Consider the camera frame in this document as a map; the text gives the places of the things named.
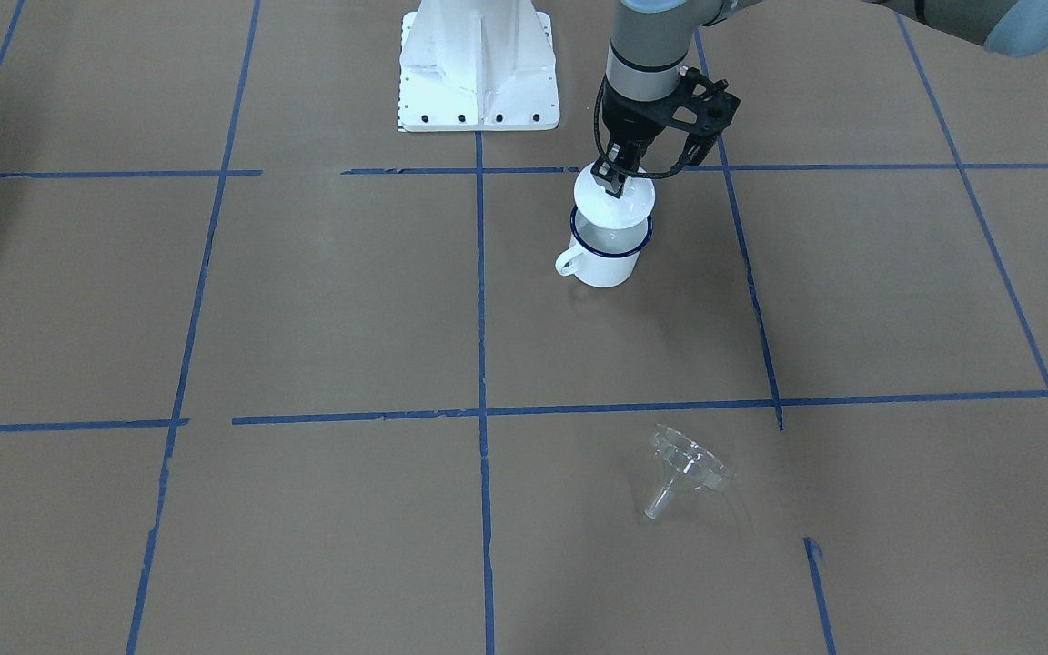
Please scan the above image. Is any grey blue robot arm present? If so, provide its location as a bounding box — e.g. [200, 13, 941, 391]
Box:
[582, 1, 1048, 198]

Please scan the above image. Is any white mug lid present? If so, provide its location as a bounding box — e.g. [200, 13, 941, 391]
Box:
[573, 167, 656, 230]

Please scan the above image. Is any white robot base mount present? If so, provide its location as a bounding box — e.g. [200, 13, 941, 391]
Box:
[397, 1, 560, 133]

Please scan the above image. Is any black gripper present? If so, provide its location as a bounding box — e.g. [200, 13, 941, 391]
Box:
[590, 80, 675, 198]

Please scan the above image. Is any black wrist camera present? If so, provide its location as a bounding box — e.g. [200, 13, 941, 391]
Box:
[670, 67, 741, 167]

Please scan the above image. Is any white enamel mug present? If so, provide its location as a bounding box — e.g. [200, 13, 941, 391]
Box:
[554, 208, 654, 287]

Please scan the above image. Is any clear plastic funnel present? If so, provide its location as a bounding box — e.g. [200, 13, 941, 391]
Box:
[645, 423, 733, 519]

